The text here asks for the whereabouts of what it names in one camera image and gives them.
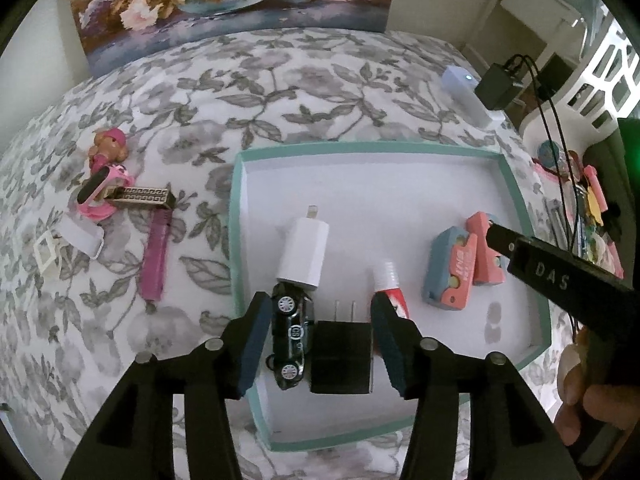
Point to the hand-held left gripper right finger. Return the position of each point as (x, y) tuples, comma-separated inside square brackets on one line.
[(387, 340)]

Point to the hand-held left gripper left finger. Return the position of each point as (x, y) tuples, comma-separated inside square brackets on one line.
[(252, 350)]

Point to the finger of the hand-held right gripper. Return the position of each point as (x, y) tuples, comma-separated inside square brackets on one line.
[(505, 240)]

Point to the black toy car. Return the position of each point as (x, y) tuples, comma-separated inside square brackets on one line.
[(292, 335)]

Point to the black charger plug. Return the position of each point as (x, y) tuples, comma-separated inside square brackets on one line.
[(341, 355)]

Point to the small red bottle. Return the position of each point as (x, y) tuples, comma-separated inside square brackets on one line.
[(387, 282)]

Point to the blue car-shaped case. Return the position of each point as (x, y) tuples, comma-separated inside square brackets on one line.
[(450, 272)]

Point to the white charger plug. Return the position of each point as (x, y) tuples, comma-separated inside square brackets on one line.
[(305, 250)]

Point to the shallow teal cardboard box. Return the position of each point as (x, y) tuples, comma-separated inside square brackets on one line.
[(380, 195)]

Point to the purple plastic bar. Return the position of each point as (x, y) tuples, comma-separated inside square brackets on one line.
[(156, 255)]

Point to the white smartwatch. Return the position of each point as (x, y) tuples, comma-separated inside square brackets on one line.
[(80, 235)]

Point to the pink smartwatch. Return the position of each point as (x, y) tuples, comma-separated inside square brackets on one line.
[(107, 190)]

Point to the white plastic clip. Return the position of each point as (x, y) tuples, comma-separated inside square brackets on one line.
[(46, 255)]

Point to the person's right hand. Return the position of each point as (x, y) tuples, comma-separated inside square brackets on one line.
[(600, 407)]

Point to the yellow plastic toy piece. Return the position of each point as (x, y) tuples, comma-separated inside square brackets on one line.
[(596, 202)]

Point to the pink plastic toy piece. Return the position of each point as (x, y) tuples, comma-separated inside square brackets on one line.
[(595, 185)]

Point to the white power strip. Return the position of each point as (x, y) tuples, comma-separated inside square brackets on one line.
[(467, 95)]

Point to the black power adapter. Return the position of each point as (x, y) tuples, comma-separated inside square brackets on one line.
[(497, 87)]

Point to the white side table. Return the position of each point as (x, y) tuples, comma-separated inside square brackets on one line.
[(530, 5)]

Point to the pink toy dog figure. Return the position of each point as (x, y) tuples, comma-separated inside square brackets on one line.
[(110, 147)]

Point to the grey floral bedspread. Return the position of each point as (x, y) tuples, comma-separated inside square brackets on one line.
[(200, 105)]

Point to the flower painting canvas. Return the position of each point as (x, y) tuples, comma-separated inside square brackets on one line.
[(225, 0)]

